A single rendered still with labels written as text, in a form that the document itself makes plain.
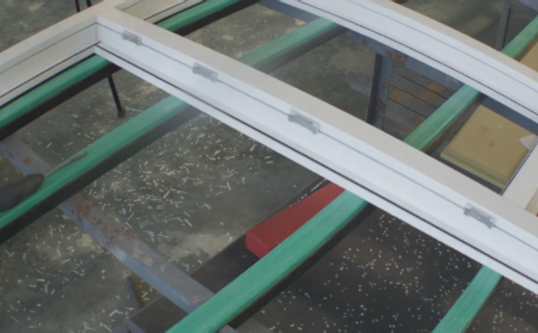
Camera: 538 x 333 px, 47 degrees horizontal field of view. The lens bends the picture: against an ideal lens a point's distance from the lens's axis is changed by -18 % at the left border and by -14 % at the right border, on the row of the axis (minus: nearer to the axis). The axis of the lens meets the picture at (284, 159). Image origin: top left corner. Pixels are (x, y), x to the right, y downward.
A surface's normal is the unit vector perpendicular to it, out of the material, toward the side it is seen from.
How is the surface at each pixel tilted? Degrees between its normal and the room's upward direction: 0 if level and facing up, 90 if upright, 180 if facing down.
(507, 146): 0
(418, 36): 90
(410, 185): 90
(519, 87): 90
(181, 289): 0
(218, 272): 0
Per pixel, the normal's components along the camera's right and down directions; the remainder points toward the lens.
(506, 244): -0.62, 0.44
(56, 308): 0.08, -0.79
